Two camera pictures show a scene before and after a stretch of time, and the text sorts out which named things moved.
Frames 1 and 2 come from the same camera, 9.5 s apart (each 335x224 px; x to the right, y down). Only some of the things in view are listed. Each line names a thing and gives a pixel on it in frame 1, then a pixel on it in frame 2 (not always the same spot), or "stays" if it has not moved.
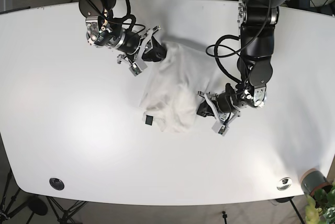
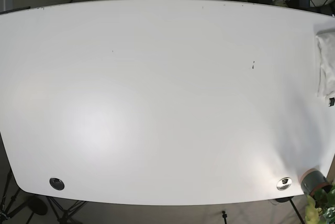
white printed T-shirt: x=174 y=86 -> x=326 y=42
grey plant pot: x=312 y=179 stays
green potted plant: x=320 y=209 stays
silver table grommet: x=284 y=183 stays
